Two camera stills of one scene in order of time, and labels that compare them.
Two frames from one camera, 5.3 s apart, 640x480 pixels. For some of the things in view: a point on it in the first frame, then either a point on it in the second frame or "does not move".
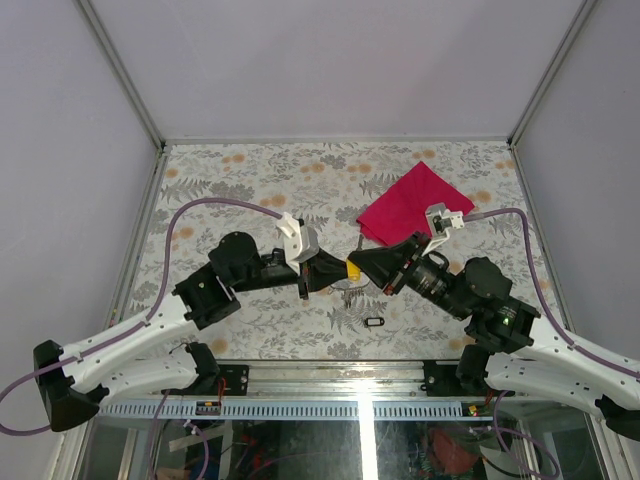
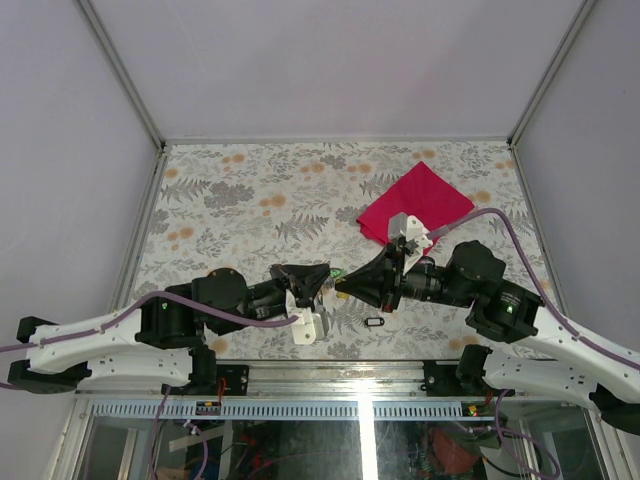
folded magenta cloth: [401, 211] does not move
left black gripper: [323, 270] → [306, 280]
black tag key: [374, 321] does not move
